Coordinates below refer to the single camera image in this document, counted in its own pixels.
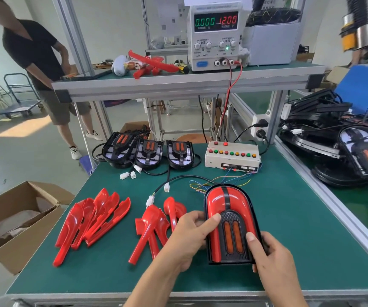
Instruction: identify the blue platform trolley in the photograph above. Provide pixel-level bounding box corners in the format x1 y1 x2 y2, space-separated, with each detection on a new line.
0 73 44 120

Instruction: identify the pile of red lens covers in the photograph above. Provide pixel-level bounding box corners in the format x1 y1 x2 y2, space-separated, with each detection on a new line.
53 188 131 268

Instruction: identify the aluminium shelf frame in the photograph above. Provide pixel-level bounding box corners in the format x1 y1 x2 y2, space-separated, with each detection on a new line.
50 0 326 163

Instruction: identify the brown round stool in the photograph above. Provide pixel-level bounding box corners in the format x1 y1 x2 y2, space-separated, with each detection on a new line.
176 133 212 144

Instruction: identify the long red lens cover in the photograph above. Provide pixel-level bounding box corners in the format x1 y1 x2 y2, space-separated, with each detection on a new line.
128 205 163 265

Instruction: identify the curved red lens cover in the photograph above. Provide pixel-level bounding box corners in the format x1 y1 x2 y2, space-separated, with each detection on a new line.
163 197 187 232

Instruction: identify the white paper sheet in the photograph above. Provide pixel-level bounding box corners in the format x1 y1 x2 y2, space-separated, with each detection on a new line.
184 0 254 7

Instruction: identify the open cardboard box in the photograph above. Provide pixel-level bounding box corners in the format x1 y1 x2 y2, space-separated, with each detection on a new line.
0 181 76 275

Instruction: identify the grey plastic bin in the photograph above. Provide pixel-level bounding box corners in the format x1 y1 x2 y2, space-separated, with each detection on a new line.
244 8 302 66

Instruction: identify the flat black tray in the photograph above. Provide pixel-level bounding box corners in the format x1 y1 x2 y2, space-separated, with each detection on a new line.
60 68 113 82

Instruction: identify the heap of black tail lights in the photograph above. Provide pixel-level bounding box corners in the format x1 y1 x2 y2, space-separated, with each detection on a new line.
277 89 368 190

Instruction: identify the white power socket strip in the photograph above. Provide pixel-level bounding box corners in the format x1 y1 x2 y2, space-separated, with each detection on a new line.
251 113 269 140

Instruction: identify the person's left forearm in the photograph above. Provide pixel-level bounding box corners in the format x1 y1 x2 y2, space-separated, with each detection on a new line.
123 252 188 307

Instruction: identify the person's right forearm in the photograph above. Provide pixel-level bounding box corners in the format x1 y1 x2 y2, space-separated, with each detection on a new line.
261 275 309 307

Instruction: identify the black exhaust hose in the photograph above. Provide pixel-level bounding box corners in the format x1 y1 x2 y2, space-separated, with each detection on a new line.
340 0 368 52

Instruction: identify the white plastic tool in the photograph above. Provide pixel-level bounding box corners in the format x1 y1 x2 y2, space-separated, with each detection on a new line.
111 55 131 77

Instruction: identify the person's right hand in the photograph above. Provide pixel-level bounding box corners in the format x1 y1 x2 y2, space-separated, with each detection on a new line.
246 232 297 290

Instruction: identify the white bench power supply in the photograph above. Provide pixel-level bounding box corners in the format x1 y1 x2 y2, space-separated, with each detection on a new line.
187 4 250 72

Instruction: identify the short red lens cover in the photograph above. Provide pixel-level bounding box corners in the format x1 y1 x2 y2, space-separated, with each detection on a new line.
154 208 171 260

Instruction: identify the yellow and black tool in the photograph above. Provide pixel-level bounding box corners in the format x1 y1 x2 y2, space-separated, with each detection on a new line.
174 59 190 75

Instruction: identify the red and black tail light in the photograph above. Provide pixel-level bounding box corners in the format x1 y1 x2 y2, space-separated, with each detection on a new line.
203 184 263 265

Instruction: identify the person's left hand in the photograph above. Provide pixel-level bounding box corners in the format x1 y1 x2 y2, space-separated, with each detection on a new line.
162 210 222 274

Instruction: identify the black tail light cable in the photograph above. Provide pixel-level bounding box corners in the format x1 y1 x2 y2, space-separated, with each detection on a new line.
154 175 217 197

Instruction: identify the red plastic parts heap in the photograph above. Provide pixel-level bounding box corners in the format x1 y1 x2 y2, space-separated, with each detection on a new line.
128 49 180 80

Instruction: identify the black power lead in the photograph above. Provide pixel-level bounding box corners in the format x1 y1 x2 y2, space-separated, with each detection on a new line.
216 58 233 141

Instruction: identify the black tail light unit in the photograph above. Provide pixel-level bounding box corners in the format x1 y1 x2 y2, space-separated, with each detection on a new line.
135 138 164 171
166 140 194 171
102 132 139 169

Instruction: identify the bundle of coloured wires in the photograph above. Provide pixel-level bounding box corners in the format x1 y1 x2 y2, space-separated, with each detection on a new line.
189 169 259 194

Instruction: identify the small cardboard box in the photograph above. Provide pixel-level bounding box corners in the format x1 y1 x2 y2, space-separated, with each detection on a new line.
120 121 151 141

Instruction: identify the blue plastic crate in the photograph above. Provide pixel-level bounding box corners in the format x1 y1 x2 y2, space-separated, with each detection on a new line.
334 64 368 126

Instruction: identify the beige button control box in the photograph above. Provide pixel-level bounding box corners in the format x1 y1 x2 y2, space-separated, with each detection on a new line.
205 141 262 172

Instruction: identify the red power lead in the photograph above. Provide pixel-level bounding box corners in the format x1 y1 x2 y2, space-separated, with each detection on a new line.
217 59 244 142

